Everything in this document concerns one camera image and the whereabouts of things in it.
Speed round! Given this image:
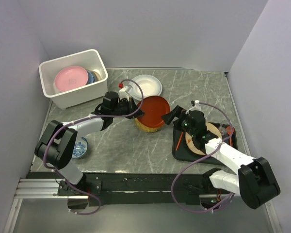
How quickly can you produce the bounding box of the orange spoon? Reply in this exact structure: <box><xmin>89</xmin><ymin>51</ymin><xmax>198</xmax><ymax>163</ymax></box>
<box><xmin>226</xmin><ymin>126</ymin><xmax>234</xmax><ymax>147</ymax></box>

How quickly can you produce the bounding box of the white deep plate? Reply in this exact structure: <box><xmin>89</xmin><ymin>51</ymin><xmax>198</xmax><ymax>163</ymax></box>
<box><xmin>129</xmin><ymin>75</ymin><xmax>162</xmax><ymax>101</ymax></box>

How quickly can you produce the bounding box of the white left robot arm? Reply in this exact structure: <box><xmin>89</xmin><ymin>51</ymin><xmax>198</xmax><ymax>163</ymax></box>
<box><xmin>34</xmin><ymin>91</ymin><xmax>145</xmax><ymax>195</ymax></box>

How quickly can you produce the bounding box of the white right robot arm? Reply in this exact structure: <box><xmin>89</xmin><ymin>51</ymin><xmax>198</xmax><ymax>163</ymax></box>
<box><xmin>162</xmin><ymin>106</ymin><xmax>281</xmax><ymax>209</ymax></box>

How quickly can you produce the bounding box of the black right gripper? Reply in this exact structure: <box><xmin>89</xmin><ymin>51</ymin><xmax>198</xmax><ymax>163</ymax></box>
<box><xmin>162</xmin><ymin>105</ymin><xmax>196</xmax><ymax>137</ymax></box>

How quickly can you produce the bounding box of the blue white patterned bowl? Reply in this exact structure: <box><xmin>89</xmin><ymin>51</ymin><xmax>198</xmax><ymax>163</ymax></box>
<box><xmin>72</xmin><ymin>137</ymin><xmax>89</xmax><ymax>159</ymax></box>

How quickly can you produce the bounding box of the yellow woven plate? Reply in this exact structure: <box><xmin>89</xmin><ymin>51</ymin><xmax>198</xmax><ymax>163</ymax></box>
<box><xmin>135</xmin><ymin>118</ymin><xmax>164</xmax><ymax>133</ymax></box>

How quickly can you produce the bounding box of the clear glass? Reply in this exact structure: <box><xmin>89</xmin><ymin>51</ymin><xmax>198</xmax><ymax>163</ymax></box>
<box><xmin>218</xmin><ymin>120</ymin><xmax>230</xmax><ymax>137</ymax></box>

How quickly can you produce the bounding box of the orange fork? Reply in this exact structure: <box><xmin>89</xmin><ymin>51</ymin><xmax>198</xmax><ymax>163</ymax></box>
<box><xmin>175</xmin><ymin>132</ymin><xmax>184</xmax><ymax>151</ymax></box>

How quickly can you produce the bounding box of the pink plate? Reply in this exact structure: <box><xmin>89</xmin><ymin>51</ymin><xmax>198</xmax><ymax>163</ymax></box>
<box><xmin>54</xmin><ymin>66</ymin><xmax>88</xmax><ymax>92</ymax></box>

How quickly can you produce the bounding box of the blue plastic plate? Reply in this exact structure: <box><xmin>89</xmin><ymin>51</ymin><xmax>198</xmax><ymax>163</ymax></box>
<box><xmin>87</xmin><ymin>70</ymin><xmax>94</xmax><ymax>84</ymax></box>

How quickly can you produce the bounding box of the white plastic bin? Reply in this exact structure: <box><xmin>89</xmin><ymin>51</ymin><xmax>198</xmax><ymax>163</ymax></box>
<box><xmin>39</xmin><ymin>49</ymin><xmax>108</xmax><ymax>109</ymax></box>

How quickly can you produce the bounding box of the red plate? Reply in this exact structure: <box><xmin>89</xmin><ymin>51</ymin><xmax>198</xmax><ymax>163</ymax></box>
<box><xmin>137</xmin><ymin>96</ymin><xmax>170</xmax><ymax>128</ymax></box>

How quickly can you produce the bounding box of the aluminium frame rail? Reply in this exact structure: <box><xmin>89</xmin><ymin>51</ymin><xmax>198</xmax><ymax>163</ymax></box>
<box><xmin>4</xmin><ymin>176</ymin><xmax>282</xmax><ymax>233</ymax></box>

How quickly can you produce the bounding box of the grey deer plate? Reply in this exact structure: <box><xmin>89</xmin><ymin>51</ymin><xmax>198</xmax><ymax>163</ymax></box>
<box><xmin>92</xmin><ymin>71</ymin><xmax>99</xmax><ymax>82</ymax></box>

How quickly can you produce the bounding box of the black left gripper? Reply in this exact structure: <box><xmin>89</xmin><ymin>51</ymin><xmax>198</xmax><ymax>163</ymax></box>
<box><xmin>112</xmin><ymin>97</ymin><xmax>145</xmax><ymax>119</ymax></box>

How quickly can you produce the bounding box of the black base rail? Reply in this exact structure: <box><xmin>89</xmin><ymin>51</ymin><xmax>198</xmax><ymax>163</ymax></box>
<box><xmin>55</xmin><ymin>172</ymin><xmax>233</xmax><ymax>207</ymax></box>

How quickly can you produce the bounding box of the beige floral plate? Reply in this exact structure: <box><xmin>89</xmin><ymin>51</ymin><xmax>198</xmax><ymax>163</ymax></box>
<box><xmin>93</xmin><ymin>69</ymin><xmax>104</xmax><ymax>81</ymax></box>

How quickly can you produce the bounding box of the black tray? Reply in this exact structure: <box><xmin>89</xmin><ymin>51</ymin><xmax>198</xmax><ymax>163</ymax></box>
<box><xmin>172</xmin><ymin>122</ymin><xmax>238</xmax><ymax>162</ymax></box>

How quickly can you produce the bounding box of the beige plate on tray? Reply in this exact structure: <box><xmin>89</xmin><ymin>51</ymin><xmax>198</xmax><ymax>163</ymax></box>
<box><xmin>185</xmin><ymin>122</ymin><xmax>222</xmax><ymax>156</ymax></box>

